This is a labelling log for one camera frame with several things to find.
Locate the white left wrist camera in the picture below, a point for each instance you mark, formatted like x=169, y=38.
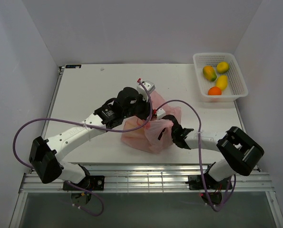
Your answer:
x=145, y=88

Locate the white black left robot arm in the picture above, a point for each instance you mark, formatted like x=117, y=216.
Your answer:
x=47, y=155

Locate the yellow green fake lemon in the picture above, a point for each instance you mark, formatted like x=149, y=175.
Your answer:
x=222, y=67

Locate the orange green fake mango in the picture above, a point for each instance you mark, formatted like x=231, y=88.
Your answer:
x=209, y=73

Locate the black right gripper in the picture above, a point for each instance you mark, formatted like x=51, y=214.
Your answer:
x=159, y=137

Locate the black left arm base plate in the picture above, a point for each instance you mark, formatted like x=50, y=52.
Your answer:
x=89, y=183

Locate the aluminium rail frame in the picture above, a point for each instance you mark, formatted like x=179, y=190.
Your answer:
x=167, y=178

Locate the fake orange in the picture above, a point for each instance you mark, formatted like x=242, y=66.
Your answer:
x=214, y=91

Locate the pink plastic bag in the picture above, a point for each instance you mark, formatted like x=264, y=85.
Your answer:
x=145, y=138

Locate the white plastic basket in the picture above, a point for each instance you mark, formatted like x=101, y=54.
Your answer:
x=236, y=85

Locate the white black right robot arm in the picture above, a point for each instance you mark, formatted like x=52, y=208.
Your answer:
x=241, y=153

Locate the yellow fake mango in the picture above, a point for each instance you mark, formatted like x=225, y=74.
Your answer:
x=222, y=82

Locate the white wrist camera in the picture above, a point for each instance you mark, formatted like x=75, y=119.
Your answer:
x=158, y=114
x=145, y=88

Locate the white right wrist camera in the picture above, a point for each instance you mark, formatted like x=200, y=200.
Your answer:
x=158, y=114

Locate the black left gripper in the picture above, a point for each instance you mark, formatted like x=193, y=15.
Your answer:
x=146, y=105

